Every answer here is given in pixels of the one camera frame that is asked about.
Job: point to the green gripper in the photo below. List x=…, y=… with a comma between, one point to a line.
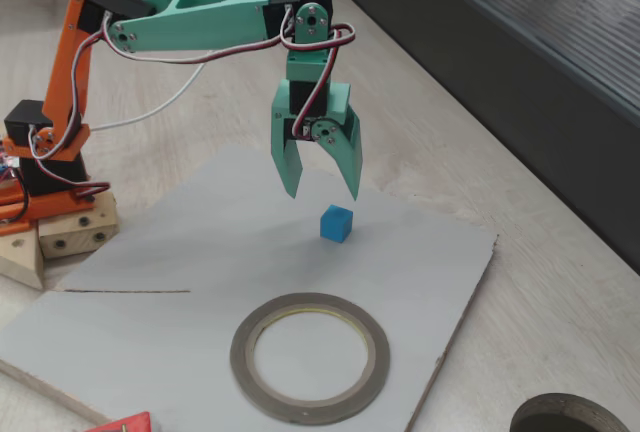
x=281, y=113

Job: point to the blue cube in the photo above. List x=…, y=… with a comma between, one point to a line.
x=336, y=226

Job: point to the red snowman print box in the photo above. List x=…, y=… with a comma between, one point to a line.
x=127, y=424

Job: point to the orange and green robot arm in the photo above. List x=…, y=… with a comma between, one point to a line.
x=200, y=22

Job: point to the white laminated wooden board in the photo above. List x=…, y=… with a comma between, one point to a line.
x=250, y=262

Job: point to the dark desk partition panel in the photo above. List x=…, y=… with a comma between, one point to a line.
x=500, y=52

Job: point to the thick wooden base block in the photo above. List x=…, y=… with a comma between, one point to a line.
x=75, y=239

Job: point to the light wooden wedge piece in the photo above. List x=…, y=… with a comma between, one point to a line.
x=20, y=257

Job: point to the orange controller board mount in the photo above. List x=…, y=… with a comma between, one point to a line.
x=10, y=197

